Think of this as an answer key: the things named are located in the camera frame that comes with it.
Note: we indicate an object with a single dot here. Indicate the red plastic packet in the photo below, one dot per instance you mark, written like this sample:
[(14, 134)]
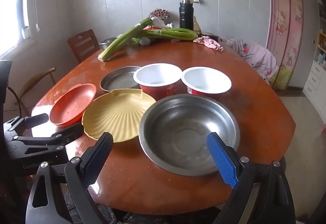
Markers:
[(152, 27)]

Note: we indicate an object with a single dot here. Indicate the white storage cabinet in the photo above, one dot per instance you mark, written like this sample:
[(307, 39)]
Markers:
[(315, 73)]

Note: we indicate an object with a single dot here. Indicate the wooden armchair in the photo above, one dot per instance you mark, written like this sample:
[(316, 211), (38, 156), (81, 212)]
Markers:
[(38, 79)]

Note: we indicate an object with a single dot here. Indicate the long celery bunch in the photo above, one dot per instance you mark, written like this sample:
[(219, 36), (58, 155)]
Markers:
[(117, 44)]

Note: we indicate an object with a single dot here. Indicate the pink cloth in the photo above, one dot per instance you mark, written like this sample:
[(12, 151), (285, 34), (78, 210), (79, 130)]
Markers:
[(208, 43)]

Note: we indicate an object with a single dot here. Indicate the wooden chair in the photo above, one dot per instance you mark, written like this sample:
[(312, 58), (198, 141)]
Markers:
[(84, 44)]

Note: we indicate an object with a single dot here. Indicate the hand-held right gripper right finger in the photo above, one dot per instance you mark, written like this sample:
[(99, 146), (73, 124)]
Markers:
[(221, 160)]

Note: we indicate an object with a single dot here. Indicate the window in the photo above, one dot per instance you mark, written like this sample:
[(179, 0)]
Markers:
[(12, 10)]

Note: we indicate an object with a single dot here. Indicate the large white bowl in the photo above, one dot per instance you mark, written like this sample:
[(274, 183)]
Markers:
[(206, 80)]

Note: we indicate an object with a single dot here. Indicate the small steel basin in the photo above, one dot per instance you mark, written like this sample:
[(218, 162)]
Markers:
[(107, 42)]

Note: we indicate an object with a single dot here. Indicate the orange plastic plate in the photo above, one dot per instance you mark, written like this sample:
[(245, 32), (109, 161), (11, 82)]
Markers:
[(71, 104)]

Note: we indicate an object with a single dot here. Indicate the large steel bowl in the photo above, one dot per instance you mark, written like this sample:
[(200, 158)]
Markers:
[(183, 135)]

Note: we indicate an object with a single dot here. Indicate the yellow shell-shaped plate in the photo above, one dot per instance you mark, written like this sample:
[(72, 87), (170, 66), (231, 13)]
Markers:
[(114, 117)]

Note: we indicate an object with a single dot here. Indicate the black device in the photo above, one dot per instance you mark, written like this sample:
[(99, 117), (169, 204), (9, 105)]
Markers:
[(208, 35)]

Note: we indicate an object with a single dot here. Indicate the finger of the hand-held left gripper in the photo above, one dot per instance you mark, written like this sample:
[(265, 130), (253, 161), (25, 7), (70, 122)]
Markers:
[(33, 120), (67, 133)]

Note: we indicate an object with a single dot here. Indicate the small white bowl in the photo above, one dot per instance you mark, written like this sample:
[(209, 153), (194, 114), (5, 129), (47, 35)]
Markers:
[(158, 75)]

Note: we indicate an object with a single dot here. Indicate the round steel tray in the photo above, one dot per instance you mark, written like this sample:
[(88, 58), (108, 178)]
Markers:
[(117, 82)]

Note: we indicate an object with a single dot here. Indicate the small white bottle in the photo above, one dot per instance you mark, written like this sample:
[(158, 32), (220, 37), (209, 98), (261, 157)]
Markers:
[(171, 25)]

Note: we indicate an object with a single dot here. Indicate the pink strawberry print garment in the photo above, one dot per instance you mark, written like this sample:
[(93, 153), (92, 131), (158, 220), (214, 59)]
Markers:
[(254, 56)]

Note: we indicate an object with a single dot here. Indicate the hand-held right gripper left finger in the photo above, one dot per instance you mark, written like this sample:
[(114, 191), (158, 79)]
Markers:
[(98, 160)]

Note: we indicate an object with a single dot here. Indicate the wrapped celery bunch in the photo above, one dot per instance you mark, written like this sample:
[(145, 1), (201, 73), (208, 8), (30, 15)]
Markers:
[(173, 33)]

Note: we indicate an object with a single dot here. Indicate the dried lotus seed head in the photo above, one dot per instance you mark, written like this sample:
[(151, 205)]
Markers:
[(159, 13)]

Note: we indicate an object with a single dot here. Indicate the white plastic bag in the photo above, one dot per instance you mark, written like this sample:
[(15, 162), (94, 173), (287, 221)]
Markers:
[(158, 21)]

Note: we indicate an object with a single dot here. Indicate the black thermos bottle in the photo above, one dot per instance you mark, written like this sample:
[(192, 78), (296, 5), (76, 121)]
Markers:
[(186, 15)]

